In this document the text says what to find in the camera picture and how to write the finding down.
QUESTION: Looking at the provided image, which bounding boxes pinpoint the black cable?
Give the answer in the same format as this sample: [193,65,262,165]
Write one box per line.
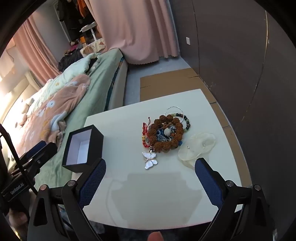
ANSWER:
[0,124,38,197]

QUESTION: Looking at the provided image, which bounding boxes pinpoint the white table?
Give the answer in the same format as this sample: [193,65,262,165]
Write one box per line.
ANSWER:
[140,67,252,184]

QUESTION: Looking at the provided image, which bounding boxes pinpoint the white rack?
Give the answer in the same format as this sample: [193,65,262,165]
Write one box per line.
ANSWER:
[80,22,99,42]

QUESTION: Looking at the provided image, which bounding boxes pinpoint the dark mixed bead bracelet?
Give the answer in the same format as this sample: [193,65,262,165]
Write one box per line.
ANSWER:
[168,113,192,135]

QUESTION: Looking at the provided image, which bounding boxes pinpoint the wide pink curtain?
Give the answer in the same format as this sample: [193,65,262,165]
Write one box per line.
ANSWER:
[83,0,179,65]

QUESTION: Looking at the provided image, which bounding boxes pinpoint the beige bed frame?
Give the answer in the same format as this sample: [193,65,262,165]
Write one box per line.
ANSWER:
[107,57,129,111]

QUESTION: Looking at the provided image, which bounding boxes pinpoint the thin silver bangle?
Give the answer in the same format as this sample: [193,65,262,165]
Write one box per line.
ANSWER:
[165,106,185,123]

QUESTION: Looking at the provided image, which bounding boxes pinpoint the brown seed bead bracelet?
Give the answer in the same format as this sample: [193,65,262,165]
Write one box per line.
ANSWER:
[147,115,184,153]

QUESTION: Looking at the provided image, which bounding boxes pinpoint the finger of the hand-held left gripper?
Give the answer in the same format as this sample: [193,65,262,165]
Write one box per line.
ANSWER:
[28,140,47,152]
[20,142,58,166]

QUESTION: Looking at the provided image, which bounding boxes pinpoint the cream patterned pillow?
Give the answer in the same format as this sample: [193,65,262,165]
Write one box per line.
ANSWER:
[81,38,107,55]

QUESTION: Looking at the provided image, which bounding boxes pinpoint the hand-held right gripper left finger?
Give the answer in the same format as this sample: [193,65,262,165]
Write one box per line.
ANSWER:
[28,158,107,241]

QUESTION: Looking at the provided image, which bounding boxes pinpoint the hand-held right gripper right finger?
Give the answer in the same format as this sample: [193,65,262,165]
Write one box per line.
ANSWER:
[194,158,278,241]

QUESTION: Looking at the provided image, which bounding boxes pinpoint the hanging dark clothes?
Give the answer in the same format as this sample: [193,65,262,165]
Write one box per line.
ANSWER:
[57,0,93,22]

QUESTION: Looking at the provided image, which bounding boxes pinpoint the blue white bead jewelry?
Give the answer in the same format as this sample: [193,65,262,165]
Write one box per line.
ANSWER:
[156,126,176,142]

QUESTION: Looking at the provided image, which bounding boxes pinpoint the black jewelry box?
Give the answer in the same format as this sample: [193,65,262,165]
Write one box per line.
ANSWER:
[62,124,104,173]

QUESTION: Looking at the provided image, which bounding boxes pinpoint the white butterfly pendant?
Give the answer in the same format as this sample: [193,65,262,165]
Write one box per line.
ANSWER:
[142,151,159,170]

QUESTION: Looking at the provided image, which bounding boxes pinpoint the person's right hand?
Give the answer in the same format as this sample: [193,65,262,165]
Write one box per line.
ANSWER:
[148,231,164,241]

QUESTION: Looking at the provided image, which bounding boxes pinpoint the sheer white organza pouch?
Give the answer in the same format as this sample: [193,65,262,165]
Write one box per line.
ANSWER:
[178,132,216,168]

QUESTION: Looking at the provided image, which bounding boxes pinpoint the narrow pink curtain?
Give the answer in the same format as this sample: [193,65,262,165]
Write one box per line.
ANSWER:
[13,17,62,86]

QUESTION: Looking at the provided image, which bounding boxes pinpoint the pale green quilt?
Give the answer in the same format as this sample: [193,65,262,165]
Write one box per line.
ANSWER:
[26,53,100,109]

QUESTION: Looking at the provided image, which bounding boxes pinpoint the dark clothes pile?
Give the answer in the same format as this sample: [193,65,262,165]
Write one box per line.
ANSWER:
[58,50,85,71]

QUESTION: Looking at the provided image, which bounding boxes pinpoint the cream padded headboard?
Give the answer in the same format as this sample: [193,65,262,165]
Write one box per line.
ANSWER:
[0,43,40,93]

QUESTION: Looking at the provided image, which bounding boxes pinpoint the person's left hand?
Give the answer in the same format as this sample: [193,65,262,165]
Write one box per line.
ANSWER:
[9,211,30,232]

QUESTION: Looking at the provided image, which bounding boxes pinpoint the green bed sheet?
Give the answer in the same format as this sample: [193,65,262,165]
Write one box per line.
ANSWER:
[35,49,123,189]

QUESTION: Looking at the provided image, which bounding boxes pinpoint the orange floral blanket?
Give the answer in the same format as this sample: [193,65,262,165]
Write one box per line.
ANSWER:
[14,74,92,153]

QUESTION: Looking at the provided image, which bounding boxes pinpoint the red cord bracelet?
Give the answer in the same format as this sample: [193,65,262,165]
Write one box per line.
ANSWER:
[141,117,153,149]

